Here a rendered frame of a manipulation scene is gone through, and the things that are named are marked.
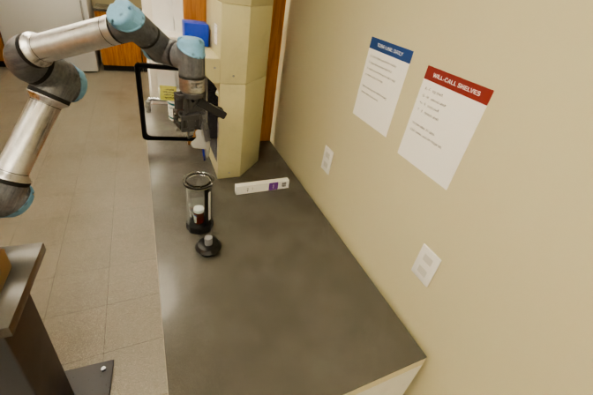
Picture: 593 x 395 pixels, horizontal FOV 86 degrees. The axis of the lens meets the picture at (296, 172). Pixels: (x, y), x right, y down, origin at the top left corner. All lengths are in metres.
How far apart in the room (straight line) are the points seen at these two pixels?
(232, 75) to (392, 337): 1.12
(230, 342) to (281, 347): 0.14
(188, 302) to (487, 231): 0.85
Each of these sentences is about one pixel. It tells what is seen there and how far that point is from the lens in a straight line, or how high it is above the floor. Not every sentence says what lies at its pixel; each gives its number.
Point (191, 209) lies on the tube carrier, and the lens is 1.23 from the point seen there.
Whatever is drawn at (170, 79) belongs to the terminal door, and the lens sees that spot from 1.72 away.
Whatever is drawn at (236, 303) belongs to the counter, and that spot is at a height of 0.94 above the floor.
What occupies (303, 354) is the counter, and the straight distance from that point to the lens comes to 1.02.
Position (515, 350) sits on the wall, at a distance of 0.97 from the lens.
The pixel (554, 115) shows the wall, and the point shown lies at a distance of 0.80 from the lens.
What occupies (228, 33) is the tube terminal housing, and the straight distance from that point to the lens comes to 1.36.
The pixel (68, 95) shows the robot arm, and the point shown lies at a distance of 1.29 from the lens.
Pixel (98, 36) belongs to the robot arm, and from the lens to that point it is 1.03.
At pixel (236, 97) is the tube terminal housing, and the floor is 1.35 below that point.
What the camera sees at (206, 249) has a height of 0.98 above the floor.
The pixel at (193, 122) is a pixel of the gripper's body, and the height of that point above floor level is 1.40.
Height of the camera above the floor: 1.83
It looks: 31 degrees down
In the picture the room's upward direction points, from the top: 10 degrees clockwise
